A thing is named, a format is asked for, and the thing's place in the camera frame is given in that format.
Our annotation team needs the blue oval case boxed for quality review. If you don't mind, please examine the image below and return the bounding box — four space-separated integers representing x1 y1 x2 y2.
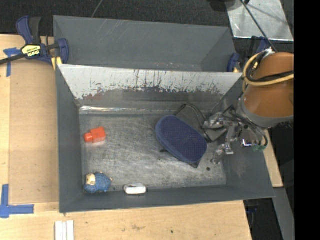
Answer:
155 114 209 165

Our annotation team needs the grey metal bin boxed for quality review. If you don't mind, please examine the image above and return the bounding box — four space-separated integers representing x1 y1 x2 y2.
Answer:
52 14 276 214

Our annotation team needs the blue toy sheep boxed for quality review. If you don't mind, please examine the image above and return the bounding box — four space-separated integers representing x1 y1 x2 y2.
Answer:
83 171 113 194

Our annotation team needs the orange-red plastic block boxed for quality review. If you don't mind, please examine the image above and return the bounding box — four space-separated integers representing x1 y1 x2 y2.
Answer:
83 126 107 144

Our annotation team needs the small white block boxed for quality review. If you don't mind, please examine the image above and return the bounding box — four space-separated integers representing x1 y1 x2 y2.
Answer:
123 182 148 195

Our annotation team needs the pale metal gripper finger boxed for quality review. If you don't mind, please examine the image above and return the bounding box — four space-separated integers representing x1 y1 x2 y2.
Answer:
210 143 235 166
202 112 225 130

